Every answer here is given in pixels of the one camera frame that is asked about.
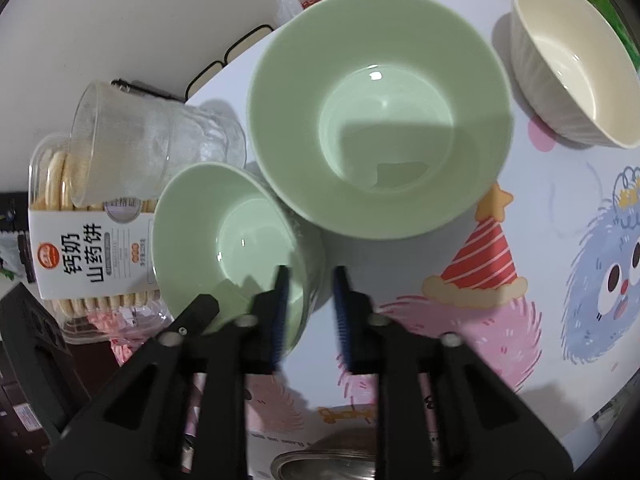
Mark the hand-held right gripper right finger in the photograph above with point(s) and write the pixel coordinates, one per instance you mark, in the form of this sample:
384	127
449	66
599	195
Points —
342	310

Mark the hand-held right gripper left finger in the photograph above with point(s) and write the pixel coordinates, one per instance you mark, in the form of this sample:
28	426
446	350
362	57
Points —
280	310

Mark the green ribbed ceramic bowl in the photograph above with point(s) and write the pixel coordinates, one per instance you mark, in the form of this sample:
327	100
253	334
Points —
380	110
225	240

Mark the large stainless steel bowl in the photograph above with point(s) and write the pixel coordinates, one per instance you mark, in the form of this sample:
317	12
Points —
320	462

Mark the cream ribbed ceramic bowl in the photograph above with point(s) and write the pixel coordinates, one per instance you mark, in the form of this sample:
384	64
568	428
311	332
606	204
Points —
575	60

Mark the pink strawberry snack bag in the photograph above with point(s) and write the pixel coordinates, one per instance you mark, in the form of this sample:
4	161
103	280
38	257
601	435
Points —
117	347

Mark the round biscuit pack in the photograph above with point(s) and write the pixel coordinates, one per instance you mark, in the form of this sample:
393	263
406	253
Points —
70	260

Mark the clear glass cup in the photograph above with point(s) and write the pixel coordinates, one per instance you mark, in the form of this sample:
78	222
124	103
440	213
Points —
150	145

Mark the cartoon printed tablecloth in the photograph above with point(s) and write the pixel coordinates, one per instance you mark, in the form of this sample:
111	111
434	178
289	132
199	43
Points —
550	260

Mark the white plastic bag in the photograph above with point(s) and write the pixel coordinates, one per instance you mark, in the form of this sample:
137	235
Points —
287	5

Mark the green potato chips bag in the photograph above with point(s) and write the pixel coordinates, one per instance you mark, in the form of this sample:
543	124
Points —
627	35

